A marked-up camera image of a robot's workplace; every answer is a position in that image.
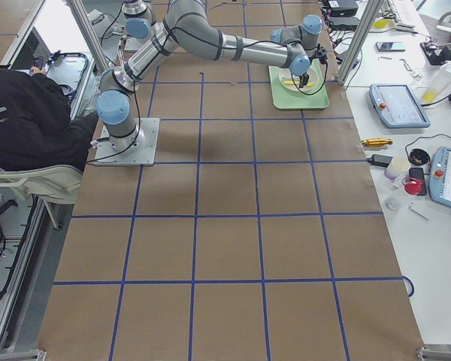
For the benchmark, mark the white round plate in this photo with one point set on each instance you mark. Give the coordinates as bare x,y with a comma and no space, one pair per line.
314,77

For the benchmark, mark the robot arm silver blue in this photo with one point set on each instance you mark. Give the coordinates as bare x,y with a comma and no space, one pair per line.
186,25
113,104

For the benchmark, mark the teach pendant near tray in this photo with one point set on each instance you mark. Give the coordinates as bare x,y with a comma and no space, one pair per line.
397,107

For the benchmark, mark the smartphone on white table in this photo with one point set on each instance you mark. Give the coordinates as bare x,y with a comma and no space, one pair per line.
390,47

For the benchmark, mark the black round dish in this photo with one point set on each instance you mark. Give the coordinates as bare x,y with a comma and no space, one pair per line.
418,157

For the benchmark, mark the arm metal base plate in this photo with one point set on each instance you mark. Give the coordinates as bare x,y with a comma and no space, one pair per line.
133,44
139,148

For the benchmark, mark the red round object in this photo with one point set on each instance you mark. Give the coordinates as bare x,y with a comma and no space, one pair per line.
412,186

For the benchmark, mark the aluminium frame post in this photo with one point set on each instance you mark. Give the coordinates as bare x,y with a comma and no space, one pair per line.
366,21

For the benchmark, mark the person in black hoodie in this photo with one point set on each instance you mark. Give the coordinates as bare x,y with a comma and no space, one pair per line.
36,129

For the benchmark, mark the yellow plastic fork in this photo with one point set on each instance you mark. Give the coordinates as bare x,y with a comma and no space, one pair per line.
298,83

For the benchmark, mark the black power adapter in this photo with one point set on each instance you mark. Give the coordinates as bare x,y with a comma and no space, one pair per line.
379,160

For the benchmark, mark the white chair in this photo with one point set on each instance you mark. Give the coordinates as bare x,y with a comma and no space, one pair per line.
58,184

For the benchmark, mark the teach pendant at edge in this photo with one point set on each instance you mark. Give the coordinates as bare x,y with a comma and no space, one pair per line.
439,183

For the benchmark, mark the plastic bottle yellow liquid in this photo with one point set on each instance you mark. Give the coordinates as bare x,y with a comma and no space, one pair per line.
439,83

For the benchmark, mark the light green tray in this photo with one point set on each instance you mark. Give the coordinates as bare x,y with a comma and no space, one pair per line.
284,99

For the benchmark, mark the white cup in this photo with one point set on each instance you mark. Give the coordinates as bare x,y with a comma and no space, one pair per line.
397,166

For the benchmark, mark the hex key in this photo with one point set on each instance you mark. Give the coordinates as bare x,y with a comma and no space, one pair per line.
413,208

